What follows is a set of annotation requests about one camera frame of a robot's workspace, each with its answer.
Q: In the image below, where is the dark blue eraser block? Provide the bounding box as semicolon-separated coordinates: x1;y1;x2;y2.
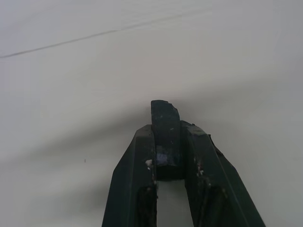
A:
150;100;187;182

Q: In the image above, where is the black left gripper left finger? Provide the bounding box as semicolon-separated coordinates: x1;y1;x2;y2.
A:
101;124;158;227

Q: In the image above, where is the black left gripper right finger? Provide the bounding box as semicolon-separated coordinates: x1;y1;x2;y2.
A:
181;120;267;227

